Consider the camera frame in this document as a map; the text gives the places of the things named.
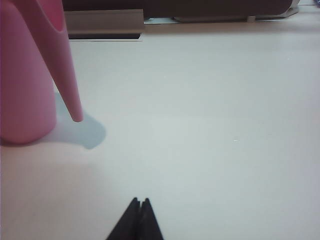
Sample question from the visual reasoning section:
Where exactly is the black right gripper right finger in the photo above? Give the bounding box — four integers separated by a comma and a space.
138, 197, 165, 240

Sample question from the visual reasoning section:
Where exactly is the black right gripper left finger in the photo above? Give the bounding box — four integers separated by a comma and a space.
105, 197, 141, 240

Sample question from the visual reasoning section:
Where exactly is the pink plastic watering can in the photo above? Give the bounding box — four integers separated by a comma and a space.
0, 0, 84, 145

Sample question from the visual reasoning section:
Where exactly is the grey desk partition screen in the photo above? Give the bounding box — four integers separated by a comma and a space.
62, 0, 295, 24

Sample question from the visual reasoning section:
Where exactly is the white desk cable flap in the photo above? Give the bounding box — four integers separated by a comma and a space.
63, 8, 145, 41

